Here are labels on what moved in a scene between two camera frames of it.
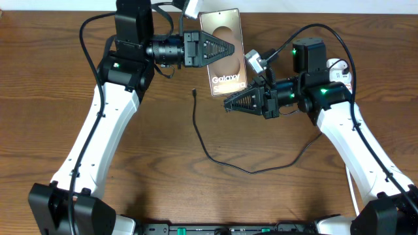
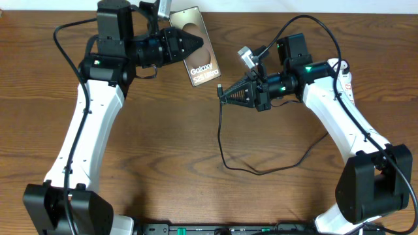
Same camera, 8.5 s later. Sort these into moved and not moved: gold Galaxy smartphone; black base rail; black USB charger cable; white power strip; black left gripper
Moved: gold Galaxy smartphone; black left gripper; black USB charger cable
Not moved: white power strip; black base rail
